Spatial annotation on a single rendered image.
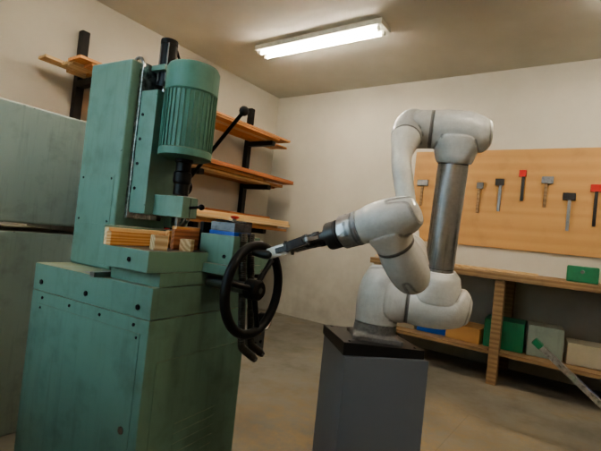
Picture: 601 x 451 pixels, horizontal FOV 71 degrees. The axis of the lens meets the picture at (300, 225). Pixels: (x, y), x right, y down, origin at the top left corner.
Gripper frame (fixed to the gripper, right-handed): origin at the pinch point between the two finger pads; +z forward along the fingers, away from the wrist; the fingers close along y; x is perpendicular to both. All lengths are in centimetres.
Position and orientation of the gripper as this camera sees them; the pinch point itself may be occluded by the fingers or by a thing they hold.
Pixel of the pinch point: (277, 251)
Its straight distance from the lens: 121.1
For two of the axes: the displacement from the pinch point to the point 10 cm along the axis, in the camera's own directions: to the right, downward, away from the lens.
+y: -4.9, -0.7, -8.7
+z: -8.5, 2.7, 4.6
